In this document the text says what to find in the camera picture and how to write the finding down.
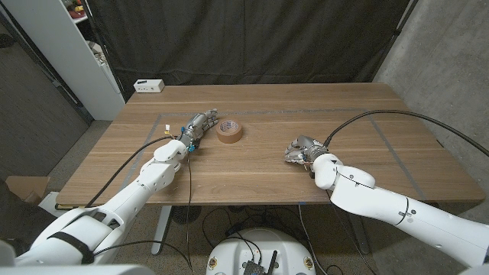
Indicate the black fabric backdrop curtain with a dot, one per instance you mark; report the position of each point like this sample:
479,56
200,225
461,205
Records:
248,38

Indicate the black backdrop frame pole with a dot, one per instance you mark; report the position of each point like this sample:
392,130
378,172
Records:
405,17

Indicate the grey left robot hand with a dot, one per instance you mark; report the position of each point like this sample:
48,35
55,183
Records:
196,127

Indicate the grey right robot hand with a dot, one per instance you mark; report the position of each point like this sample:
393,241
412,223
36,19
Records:
311,147

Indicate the black fabric mass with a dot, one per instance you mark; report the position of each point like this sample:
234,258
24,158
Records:
23,221

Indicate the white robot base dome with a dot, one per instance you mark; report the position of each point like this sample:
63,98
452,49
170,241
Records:
237,256

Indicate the white table leg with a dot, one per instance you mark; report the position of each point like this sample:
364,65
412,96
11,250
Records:
161,229

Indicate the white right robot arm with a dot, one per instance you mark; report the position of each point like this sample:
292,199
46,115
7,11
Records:
382,206

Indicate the red plastic item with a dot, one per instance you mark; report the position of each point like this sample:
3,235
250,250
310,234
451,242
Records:
77,14

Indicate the brown cardboard box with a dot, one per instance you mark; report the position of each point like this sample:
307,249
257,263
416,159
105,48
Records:
26,187

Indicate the white cabinet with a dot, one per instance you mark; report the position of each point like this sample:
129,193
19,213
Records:
68,57

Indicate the black antenna module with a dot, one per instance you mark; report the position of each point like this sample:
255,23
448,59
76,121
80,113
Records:
252,268

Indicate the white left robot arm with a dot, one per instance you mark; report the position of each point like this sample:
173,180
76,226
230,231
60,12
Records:
156,175

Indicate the brown tape roll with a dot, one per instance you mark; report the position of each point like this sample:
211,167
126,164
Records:
229,138

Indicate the black round perforated disc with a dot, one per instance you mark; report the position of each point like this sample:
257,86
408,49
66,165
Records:
186,214

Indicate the white power strip box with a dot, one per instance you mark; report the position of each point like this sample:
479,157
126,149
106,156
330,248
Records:
149,86

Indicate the white flat box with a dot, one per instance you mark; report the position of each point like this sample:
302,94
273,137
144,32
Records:
49,202

